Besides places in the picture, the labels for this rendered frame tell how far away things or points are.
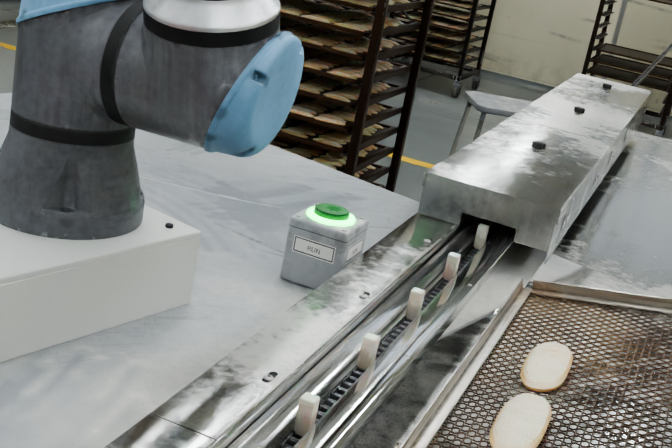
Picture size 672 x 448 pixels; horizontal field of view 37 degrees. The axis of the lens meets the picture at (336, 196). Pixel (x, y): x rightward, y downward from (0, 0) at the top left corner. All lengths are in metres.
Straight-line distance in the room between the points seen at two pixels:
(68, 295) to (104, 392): 0.10
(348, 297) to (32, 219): 0.31
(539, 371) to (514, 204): 0.47
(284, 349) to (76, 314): 0.19
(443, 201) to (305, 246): 0.26
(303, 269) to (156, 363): 0.26
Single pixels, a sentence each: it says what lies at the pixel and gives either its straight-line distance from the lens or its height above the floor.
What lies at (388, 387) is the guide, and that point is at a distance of 0.85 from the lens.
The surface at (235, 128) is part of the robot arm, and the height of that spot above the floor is 1.04.
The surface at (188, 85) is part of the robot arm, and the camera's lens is 0.85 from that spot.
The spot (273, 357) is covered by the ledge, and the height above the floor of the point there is 0.86.
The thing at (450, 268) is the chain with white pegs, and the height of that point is 0.85.
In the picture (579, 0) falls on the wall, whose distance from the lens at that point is 7.86.
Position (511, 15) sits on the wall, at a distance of 7.96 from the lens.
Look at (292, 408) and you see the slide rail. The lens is 0.82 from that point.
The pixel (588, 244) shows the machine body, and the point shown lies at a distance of 1.52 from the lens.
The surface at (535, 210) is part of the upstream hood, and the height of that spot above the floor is 0.91.
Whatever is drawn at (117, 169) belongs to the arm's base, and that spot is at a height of 0.96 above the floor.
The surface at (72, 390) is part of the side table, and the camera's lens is 0.86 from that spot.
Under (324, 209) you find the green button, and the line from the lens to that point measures 1.11.
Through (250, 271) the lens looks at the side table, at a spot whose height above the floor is 0.82.
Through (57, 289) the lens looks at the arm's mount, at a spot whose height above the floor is 0.88.
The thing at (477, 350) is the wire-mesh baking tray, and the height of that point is 0.89.
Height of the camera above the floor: 1.25
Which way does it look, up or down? 17 degrees down
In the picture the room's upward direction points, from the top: 11 degrees clockwise
